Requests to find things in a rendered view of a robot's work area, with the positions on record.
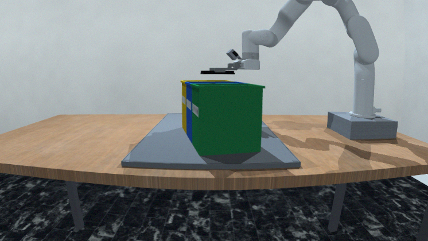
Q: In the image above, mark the green bin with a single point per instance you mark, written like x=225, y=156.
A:
x=226, y=118

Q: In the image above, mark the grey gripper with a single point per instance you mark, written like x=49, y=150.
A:
x=248, y=64

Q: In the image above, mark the blue bin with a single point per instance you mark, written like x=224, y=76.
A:
x=189, y=104

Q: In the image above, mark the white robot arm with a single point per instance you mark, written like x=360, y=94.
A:
x=357, y=27

